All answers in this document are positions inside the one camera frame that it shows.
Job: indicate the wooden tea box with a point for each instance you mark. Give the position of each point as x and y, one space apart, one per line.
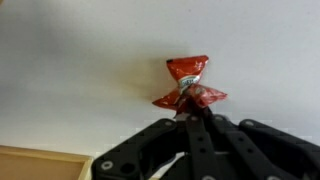
40 163

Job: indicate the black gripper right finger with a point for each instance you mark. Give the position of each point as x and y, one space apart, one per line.
266 150

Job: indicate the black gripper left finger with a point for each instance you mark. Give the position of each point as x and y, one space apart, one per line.
146 146

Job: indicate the red ketchup sachet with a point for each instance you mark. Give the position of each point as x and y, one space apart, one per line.
185 68
211 96

